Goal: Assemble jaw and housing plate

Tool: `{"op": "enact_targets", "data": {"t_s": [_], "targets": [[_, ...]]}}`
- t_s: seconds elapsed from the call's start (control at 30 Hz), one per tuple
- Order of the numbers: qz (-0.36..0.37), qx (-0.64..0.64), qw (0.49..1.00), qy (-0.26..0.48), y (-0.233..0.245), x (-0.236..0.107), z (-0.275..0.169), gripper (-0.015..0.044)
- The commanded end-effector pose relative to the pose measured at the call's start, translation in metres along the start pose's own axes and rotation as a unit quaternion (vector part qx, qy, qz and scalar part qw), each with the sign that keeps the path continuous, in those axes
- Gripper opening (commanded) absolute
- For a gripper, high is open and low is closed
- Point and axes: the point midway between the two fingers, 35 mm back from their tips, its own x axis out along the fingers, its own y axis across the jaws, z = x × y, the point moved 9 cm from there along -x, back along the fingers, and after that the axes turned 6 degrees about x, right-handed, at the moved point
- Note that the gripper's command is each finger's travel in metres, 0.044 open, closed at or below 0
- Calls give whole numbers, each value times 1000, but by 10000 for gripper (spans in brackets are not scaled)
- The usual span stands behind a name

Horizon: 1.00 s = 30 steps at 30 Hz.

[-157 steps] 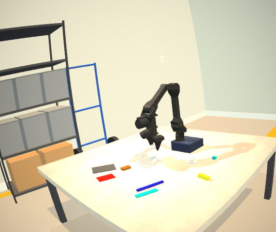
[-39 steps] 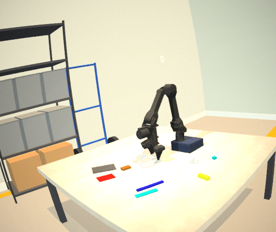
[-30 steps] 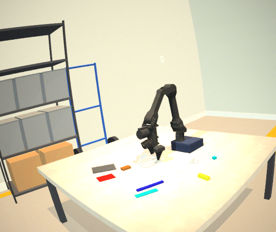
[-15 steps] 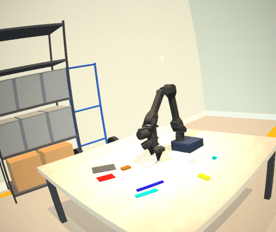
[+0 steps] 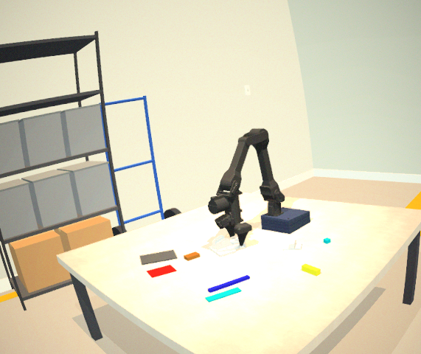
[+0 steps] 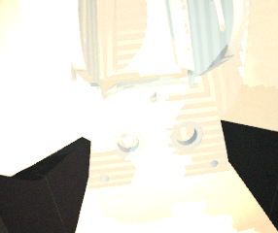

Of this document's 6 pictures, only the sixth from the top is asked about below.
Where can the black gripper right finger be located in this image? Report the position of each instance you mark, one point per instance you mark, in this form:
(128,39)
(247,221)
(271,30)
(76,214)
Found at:
(253,154)

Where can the white plate with two round holes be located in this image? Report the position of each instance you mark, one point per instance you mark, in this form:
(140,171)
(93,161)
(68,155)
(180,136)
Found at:
(155,121)

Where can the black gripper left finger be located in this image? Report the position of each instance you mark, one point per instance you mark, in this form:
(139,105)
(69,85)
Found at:
(47,197)

